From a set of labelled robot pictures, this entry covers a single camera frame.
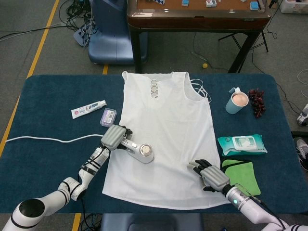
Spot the brown mahjong table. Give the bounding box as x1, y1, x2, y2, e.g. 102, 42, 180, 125
127, 0, 272, 74

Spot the teal wet wipes pack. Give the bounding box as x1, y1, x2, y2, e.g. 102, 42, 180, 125
217, 134, 268, 157

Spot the white toothpaste tube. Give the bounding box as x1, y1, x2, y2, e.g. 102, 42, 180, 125
71, 100, 107, 120

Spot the grey white sneaker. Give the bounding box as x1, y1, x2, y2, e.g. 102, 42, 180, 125
294, 137, 308, 171

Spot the black floor cable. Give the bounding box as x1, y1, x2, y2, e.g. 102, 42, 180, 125
0, 24, 77, 40

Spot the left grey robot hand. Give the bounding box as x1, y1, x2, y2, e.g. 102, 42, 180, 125
100, 124, 133, 152

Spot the dark blue tablecloth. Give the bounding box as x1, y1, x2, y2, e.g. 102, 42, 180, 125
0, 73, 308, 215

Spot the white device on floor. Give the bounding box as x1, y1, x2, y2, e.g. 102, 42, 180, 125
296, 103, 308, 127

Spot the dark grape bunch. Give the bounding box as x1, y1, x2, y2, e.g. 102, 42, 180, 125
247, 88, 267, 119

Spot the light blue cup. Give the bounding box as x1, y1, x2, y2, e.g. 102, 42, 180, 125
225, 87, 249, 115

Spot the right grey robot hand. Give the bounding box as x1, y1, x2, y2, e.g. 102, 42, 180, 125
188, 158, 231, 193

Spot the green microfibre cloth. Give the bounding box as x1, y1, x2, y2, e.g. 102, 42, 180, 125
221, 158, 262, 196

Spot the white plastic bin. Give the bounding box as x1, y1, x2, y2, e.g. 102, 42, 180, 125
279, 0, 308, 14

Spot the white sleeveless top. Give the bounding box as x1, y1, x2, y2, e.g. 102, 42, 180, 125
101, 70, 235, 210

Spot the clear box of purple picks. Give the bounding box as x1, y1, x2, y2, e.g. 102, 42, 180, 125
100, 108, 118, 128

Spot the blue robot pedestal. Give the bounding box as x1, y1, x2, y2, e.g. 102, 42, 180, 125
88, 0, 149, 65

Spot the white handheld garment steamer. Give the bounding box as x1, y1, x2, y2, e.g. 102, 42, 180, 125
117, 137, 155, 165

